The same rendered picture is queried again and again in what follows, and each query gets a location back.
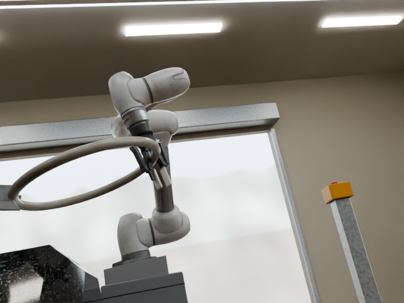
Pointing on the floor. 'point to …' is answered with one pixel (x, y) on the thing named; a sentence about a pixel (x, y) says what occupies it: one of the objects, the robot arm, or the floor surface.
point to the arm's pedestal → (147, 290)
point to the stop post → (351, 241)
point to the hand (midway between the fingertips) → (161, 178)
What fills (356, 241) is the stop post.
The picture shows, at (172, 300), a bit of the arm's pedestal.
